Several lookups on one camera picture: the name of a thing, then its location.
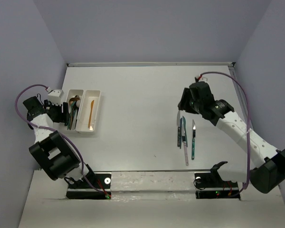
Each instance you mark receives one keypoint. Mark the orange plastic knife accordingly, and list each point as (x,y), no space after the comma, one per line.
(90,116)

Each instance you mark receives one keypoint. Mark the white right container tray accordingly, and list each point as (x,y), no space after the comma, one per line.
(82,123)

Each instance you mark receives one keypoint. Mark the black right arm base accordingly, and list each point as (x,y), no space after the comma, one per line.
(209,185)

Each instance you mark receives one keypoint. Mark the teal plastic spoon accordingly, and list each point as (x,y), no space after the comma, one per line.
(73,108)

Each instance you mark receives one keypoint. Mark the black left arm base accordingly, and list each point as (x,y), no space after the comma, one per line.
(91,186)

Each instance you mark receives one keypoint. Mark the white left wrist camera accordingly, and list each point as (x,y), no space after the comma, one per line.
(55,96)

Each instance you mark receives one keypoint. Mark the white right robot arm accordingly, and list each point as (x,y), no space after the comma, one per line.
(269,162)

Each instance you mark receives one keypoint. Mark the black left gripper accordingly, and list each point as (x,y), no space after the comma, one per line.
(62,117)

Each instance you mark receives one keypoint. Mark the knife with pink handle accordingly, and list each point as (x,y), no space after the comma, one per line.
(186,155)

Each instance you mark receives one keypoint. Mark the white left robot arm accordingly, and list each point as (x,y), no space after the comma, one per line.
(51,150)

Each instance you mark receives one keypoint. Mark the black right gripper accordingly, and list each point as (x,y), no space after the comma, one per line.
(182,103)

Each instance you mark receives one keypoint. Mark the copper metal spoon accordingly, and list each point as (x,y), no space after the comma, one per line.
(74,99)

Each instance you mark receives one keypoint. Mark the knife with teal handle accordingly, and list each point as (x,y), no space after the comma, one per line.
(193,140)

